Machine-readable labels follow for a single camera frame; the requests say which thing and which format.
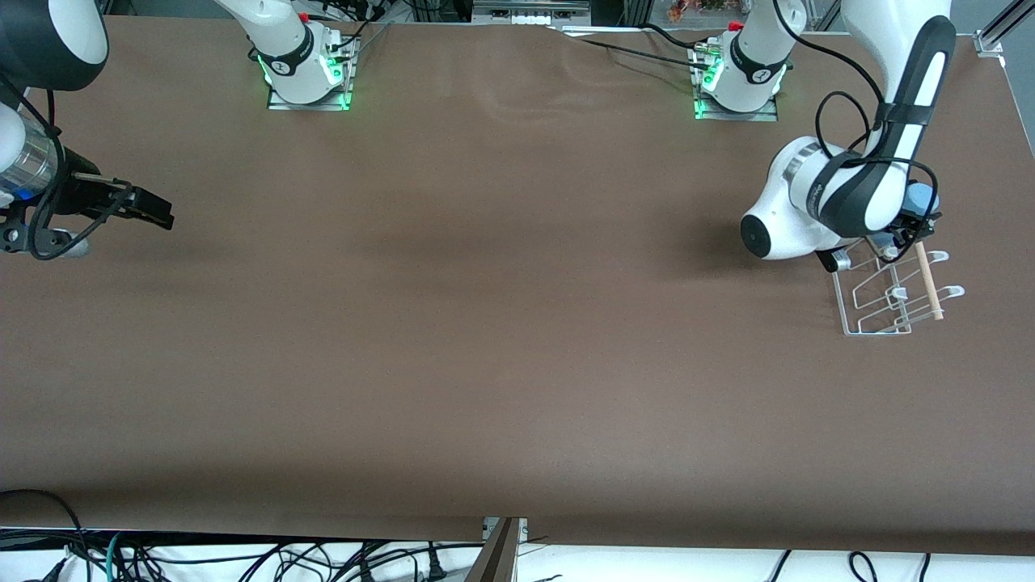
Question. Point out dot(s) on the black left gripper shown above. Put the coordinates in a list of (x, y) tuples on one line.
[(912, 223)]

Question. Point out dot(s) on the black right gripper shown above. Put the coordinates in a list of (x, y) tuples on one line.
[(79, 196)]

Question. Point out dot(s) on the light blue cup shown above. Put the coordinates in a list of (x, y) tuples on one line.
[(922, 198)]

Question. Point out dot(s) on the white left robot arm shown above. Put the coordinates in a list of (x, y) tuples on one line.
[(788, 218)]

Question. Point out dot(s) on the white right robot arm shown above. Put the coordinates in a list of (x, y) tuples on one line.
[(283, 48)]

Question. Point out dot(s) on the orange background clutter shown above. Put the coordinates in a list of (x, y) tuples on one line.
[(699, 10)]

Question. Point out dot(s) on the brown table cover sheet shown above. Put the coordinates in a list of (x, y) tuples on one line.
[(485, 404)]

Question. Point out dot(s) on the grey power strip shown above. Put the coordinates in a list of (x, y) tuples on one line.
[(530, 14)]

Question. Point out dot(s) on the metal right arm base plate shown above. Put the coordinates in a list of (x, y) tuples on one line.
[(307, 106)]

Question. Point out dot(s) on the aluminium frame profile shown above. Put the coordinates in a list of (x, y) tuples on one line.
[(990, 39)]

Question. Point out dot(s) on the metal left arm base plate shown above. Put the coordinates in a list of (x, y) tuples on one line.
[(736, 115)]

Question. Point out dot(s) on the brown wooden post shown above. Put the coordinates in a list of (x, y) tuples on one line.
[(497, 558)]

